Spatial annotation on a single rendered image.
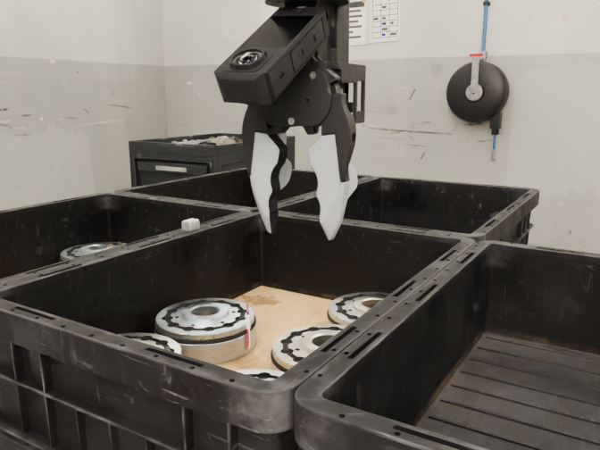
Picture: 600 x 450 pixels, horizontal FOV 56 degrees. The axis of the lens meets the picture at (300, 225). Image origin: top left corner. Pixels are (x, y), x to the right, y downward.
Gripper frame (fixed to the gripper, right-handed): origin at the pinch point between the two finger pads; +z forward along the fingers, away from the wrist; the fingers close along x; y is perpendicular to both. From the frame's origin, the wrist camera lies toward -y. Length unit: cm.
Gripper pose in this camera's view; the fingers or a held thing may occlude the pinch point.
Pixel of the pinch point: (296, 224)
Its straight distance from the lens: 50.5
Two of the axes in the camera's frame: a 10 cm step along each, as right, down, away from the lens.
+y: 4.5, -2.0, 8.7
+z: 0.0, 9.7, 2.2
